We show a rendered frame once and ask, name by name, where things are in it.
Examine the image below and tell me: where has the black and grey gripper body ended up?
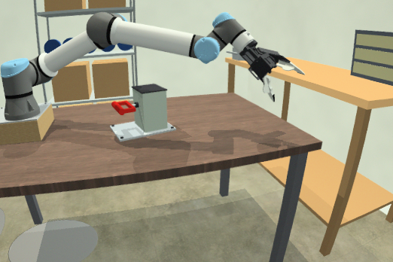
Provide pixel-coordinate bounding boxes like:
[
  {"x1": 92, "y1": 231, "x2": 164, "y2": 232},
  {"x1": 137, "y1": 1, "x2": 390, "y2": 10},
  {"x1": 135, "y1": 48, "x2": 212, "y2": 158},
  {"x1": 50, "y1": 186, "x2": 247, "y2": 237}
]
[{"x1": 239, "y1": 40, "x2": 277, "y2": 80}]

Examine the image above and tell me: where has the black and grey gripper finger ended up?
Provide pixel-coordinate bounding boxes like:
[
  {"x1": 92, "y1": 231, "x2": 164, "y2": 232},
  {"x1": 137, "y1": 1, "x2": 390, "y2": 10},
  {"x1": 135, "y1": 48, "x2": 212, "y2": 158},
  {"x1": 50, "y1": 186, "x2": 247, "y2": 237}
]
[
  {"x1": 260, "y1": 75, "x2": 275, "y2": 102},
  {"x1": 271, "y1": 54, "x2": 305, "y2": 75}
]

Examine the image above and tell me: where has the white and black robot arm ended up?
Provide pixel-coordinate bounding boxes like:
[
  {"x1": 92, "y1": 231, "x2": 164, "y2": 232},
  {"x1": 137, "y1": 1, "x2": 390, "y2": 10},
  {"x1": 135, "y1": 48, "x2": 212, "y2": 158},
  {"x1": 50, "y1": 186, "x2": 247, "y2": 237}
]
[{"x1": 1, "y1": 12, "x2": 254, "y2": 121}]

